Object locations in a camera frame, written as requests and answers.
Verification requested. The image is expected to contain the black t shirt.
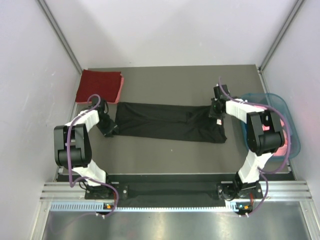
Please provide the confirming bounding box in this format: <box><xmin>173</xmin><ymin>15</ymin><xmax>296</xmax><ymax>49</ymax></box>
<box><xmin>115</xmin><ymin>102</ymin><xmax>227</xmax><ymax>144</ymax></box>

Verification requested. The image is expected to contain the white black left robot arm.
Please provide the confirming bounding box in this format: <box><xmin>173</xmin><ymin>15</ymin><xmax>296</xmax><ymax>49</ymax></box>
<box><xmin>53</xmin><ymin>94</ymin><xmax>119</xmax><ymax>199</ymax></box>

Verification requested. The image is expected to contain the folded dark red t shirt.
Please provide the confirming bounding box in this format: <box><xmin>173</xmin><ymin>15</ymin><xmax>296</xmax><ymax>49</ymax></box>
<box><xmin>75</xmin><ymin>69</ymin><xmax>124</xmax><ymax>104</ymax></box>

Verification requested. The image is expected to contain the right aluminium corner post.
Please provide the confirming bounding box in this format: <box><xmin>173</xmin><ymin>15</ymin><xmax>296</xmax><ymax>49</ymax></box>
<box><xmin>258</xmin><ymin>0</ymin><xmax>307</xmax><ymax>73</ymax></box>

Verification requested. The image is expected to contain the aluminium corner post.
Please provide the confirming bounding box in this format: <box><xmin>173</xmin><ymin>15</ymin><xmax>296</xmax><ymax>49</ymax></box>
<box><xmin>37</xmin><ymin>0</ymin><xmax>83</xmax><ymax>75</ymax></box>
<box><xmin>258</xmin><ymin>0</ymin><xmax>307</xmax><ymax>73</ymax></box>

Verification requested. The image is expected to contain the grey slotted cable duct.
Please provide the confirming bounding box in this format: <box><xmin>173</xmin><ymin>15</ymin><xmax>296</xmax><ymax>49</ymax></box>
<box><xmin>50</xmin><ymin>201</ymin><xmax>250</xmax><ymax>213</ymax></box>

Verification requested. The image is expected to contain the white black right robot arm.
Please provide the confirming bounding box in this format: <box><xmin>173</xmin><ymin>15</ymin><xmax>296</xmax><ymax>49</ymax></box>
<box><xmin>209</xmin><ymin>98</ymin><xmax>285</xmax><ymax>198</ymax></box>

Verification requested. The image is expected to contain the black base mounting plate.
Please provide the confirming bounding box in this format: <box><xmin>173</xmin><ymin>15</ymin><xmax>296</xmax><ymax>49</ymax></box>
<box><xmin>84</xmin><ymin>174</ymin><xmax>263</xmax><ymax>208</ymax></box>

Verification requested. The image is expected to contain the teal plastic laundry basket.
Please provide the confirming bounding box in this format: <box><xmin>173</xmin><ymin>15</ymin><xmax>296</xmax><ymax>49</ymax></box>
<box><xmin>240</xmin><ymin>93</ymin><xmax>301</xmax><ymax>162</ymax></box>

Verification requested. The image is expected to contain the left aluminium corner post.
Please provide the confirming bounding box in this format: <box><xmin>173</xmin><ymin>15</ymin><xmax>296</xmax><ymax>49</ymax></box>
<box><xmin>37</xmin><ymin>0</ymin><xmax>83</xmax><ymax>75</ymax></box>

